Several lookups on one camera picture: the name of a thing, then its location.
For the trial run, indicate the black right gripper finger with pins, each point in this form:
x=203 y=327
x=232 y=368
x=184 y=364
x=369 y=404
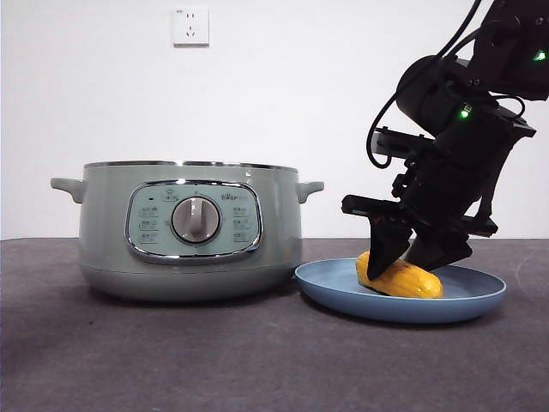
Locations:
x=442 y=251
x=386 y=249

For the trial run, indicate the yellow corn cob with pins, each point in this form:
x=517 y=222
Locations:
x=412 y=283

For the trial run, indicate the blue round plate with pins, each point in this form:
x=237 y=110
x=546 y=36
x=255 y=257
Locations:
x=334 y=283

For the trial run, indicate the pale green electric steamer pot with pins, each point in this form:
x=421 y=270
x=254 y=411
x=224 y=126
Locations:
x=107 y=223

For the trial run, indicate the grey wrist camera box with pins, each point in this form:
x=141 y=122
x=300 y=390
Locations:
x=394 y=143

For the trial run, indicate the white wall socket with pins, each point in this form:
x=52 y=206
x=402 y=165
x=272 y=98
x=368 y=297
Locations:
x=191 y=26

